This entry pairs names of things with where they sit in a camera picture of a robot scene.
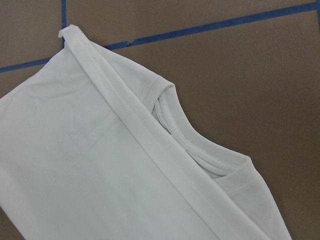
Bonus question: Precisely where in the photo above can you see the white long-sleeve printed shirt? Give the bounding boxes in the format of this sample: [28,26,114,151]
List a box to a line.
[0,25,291,240]

